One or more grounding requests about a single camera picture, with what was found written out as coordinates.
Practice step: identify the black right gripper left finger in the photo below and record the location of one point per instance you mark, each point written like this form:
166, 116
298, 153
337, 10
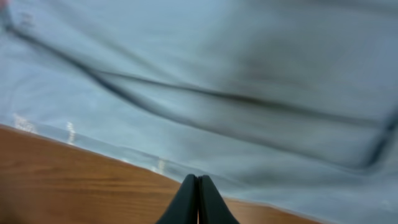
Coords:
183, 208

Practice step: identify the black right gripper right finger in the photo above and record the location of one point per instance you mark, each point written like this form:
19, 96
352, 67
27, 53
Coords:
212, 208

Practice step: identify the light blue printed t-shirt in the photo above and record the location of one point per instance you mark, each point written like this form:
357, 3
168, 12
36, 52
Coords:
291, 103

